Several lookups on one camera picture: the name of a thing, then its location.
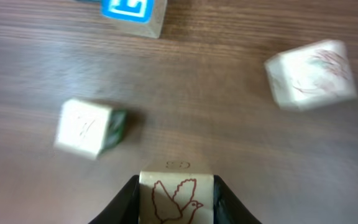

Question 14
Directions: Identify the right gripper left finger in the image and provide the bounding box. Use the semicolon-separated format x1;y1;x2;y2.
89;175;140;224

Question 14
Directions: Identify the wooden block Z side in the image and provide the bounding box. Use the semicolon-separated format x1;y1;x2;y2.
139;161;214;224

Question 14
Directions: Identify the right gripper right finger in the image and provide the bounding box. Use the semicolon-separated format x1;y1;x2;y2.
213;175;262;224

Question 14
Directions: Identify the wooden block far right top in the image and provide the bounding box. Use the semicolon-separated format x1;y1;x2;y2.
265;39;357;111

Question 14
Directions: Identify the wooden block green side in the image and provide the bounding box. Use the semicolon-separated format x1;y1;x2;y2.
54;98;127;159

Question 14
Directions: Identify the blue L letter block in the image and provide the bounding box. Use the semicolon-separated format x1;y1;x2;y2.
101;0;168;39

